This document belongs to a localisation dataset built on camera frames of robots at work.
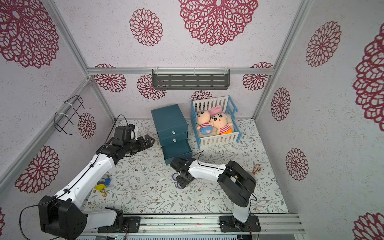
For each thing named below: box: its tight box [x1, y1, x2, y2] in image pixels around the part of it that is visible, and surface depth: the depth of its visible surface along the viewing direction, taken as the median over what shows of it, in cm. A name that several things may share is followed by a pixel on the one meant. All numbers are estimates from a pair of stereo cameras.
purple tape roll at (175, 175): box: [172, 172, 180, 182], surface depth 92 cm
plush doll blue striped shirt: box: [196, 110, 214, 135], surface depth 105 cm
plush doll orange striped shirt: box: [209, 105, 233, 136], surface depth 104 cm
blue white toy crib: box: [190, 96, 241, 150], surface depth 105 cm
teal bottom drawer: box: [162, 139, 193, 165], surface depth 97 cm
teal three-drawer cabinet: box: [151, 104, 193, 165], surface depth 96 cm
